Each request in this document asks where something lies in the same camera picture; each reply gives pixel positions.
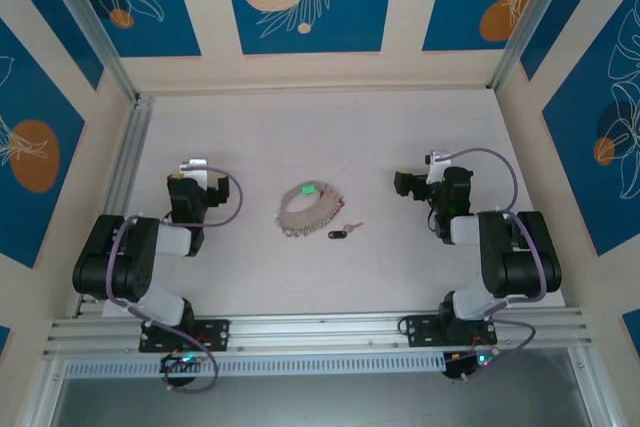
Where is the silver key with black tag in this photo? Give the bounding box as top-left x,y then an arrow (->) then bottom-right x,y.
327,220 -> 365,241

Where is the small electronics board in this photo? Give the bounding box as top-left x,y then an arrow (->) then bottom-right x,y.
159,352 -> 204,388
442,349 -> 501,382

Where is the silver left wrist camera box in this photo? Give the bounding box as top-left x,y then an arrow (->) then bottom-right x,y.
178,157 -> 211,191

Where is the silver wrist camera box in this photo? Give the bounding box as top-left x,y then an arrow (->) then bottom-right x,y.
178,157 -> 211,191
423,149 -> 454,183

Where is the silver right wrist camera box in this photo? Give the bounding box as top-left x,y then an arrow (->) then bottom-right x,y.
423,149 -> 454,183

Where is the aluminium side rail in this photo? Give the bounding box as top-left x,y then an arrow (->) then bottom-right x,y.
74,94 -> 156,318

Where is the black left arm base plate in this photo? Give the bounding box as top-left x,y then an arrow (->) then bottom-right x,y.
138,319 -> 231,353

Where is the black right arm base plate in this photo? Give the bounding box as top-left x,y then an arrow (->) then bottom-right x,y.
402,315 -> 499,348

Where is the long aluminium frame rail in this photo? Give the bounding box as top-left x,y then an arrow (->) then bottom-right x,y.
42,306 -> 596,361

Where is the aluminium corner post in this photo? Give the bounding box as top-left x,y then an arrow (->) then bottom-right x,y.
35,0 -> 141,104
485,0 -> 571,92

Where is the slotted grey cable duct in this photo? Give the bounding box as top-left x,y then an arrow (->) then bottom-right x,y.
62,351 -> 449,379

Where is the short aluminium frame rail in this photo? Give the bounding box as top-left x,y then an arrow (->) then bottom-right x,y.
567,346 -> 619,427
17,356 -> 69,427

